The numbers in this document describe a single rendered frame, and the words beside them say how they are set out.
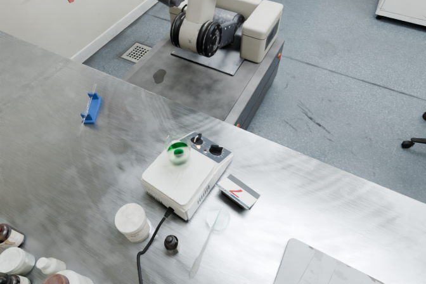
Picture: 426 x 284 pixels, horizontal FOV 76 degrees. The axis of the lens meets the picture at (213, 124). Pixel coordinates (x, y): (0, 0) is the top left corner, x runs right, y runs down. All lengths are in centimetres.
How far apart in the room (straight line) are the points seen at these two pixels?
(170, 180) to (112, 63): 175
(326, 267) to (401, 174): 126
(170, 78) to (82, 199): 91
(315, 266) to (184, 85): 106
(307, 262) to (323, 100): 147
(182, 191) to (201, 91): 88
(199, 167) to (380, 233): 42
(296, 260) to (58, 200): 55
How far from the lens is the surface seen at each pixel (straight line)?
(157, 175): 61
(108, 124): 84
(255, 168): 71
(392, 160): 188
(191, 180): 59
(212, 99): 136
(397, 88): 231
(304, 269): 64
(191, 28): 133
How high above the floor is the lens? 137
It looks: 53 degrees down
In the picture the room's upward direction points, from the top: 1 degrees counter-clockwise
